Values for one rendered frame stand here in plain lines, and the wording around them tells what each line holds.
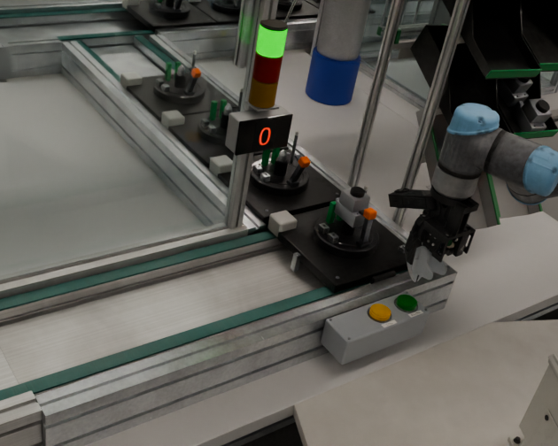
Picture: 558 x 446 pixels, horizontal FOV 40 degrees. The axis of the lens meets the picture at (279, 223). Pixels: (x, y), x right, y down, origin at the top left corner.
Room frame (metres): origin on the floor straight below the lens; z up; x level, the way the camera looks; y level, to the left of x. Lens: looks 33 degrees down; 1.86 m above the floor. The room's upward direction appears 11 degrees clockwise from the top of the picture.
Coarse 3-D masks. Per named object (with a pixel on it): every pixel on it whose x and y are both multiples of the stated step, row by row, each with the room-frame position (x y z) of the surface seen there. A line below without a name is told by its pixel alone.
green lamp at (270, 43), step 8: (264, 32) 1.31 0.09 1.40; (272, 32) 1.30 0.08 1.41; (280, 32) 1.31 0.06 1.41; (264, 40) 1.30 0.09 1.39; (272, 40) 1.30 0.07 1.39; (280, 40) 1.31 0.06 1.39; (256, 48) 1.32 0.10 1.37; (264, 48) 1.30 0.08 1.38; (272, 48) 1.30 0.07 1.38; (280, 48) 1.31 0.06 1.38; (264, 56) 1.30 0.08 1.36; (272, 56) 1.30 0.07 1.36; (280, 56) 1.31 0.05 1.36
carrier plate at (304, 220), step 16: (304, 224) 1.39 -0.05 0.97; (288, 240) 1.32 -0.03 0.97; (304, 240) 1.33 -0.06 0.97; (384, 240) 1.39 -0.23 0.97; (400, 240) 1.40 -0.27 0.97; (304, 256) 1.27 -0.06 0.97; (320, 256) 1.28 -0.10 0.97; (336, 256) 1.29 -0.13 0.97; (384, 256) 1.33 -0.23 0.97; (400, 256) 1.34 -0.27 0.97; (320, 272) 1.23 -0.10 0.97; (336, 272) 1.24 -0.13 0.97; (352, 272) 1.25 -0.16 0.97; (368, 272) 1.26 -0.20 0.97; (384, 272) 1.28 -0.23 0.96; (336, 288) 1.19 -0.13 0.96
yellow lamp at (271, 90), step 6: (252, 78) 1.32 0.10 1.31; (252, 84) 1.31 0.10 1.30; (258, 84) 1.30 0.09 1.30; (264, 84) 1.30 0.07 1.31; (270, 84) 1.31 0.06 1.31; (276, 84) 1.32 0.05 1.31; (252, 90) 1.31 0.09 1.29; (258, 90) 1.30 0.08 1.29; (264, 90) 1.30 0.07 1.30; (270, 90) 1.31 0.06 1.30; (276, 90) 1.32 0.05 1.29; (252, 96) 1.31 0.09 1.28; (258, 96) 1.30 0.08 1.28; (264, 96) 1.30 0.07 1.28; (270, 96) 1.31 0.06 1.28; (252, 102) 1.31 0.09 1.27; (258, 102) 1.30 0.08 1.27; (264, 102) 1.30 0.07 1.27; (270, 102) 1.31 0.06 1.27
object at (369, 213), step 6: (360, 210) 1.34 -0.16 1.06; (366, 210) 1.32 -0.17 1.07; (372, 210) 1.32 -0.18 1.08; (366, 216) 1.32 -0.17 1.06; (372, 216) 1.31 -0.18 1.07; (366, 222) 1.32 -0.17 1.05; (366, 228) 1.31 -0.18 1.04; (366, 234) 1.31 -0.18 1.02; (360, 240) 1.32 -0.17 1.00; (366, 240) 1.32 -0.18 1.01
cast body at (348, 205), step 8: (344, 192) 1.36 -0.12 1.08; (352, 192) 1.35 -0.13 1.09; (360, 192) 1.35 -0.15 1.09; (336, 200) 1.39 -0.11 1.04; (344, 200) 1.35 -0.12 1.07; (352, 200) 1.34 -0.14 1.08; (360, 200) 1.34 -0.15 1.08; (368, 200) 1.36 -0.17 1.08; (336, 208) 1.37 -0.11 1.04; (344, 208) 1.35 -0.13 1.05; (352, 208) 1.33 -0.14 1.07; (360, 208) 1.35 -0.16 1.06; (344, 216) 1.35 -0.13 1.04; (352, 216) 1.33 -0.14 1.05; (360, 216) 1.33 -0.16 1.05; (352, 224) 1.32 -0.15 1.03; (360, 224) 1.34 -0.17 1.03
